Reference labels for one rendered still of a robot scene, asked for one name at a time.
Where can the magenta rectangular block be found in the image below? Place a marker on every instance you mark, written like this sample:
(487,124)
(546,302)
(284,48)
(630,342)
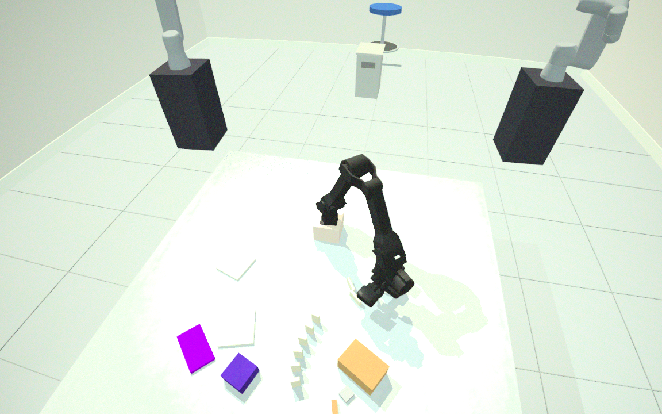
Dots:
(195,348)

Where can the purple rectangular block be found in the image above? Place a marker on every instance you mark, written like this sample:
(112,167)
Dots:
(240,373)

